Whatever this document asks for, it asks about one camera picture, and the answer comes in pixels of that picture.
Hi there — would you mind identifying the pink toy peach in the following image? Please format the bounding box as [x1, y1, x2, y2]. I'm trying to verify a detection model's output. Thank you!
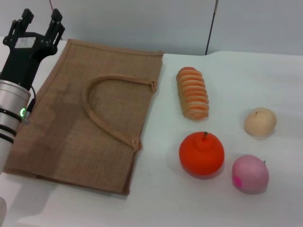
[232, 154, 270, 195]

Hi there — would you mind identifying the orange toy fruit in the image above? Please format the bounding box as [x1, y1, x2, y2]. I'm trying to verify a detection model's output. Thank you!
[178, 131, 225, 180]

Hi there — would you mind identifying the striped orange bread loaf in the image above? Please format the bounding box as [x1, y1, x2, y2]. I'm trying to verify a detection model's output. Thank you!
[176, 67, 210, 121]

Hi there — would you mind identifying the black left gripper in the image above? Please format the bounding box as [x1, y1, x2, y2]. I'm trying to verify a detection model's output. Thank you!
[0, 8, 66, 90]

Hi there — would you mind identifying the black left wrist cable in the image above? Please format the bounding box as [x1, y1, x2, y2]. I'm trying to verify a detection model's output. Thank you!
[22, 86, 37, 125]

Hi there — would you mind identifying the thin reddish hanging cable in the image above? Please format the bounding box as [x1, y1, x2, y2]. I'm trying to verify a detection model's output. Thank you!
[48, 0, 64, 40]

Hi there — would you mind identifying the brown jute handbag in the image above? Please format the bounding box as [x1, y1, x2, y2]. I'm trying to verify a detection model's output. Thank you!
[3, 39, 164, 196]

